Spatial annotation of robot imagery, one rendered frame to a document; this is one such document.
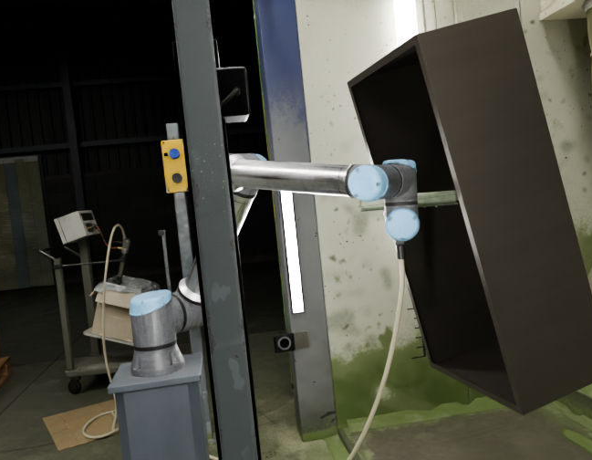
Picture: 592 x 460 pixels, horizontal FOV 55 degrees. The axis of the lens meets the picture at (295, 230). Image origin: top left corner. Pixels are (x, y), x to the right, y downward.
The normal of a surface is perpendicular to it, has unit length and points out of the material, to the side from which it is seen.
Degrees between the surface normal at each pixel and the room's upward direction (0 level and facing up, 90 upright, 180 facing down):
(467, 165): 90
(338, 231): 90
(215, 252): 90
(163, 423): 90
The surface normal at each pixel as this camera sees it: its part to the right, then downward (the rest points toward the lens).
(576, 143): 0.14, 0.04
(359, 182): -0.55, 0.11
